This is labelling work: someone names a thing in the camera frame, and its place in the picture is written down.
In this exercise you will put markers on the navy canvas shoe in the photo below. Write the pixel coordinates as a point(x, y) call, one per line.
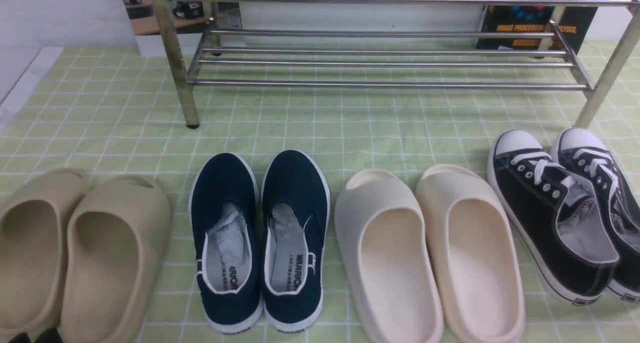
point(296, 213)
point(223, 203)

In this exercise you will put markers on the silver metal shoe rack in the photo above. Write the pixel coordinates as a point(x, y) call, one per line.
point(553, 52)

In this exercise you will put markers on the cream foam slide left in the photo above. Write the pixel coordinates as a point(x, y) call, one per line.
point(380, 230)

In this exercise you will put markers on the cream foam slide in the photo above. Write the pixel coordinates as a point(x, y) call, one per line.
point(473, 255)
point(380, 230)

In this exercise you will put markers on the cream foam slide right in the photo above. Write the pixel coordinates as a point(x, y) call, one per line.
point(473, 255)

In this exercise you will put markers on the tan foam slide right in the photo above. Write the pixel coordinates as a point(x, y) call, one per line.
point(116, 239)

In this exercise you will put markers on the tan foam slide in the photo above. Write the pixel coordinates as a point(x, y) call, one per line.
point(33, 250)
point(116, 239)

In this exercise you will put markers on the green checked tablecloth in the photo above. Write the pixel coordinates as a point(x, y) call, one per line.
point(111, 111)

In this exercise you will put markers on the black canvas sneaker left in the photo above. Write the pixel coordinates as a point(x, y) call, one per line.
point(557, 215)

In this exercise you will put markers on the black canvas sneaker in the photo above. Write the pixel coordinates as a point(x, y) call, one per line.
point(557, 215)
point(581, 152)

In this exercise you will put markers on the black canvas sneaker right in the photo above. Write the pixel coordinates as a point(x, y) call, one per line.
point(581, 152)

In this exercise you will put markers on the tan foam slide left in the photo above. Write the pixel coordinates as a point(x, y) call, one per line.
point(33, 250)

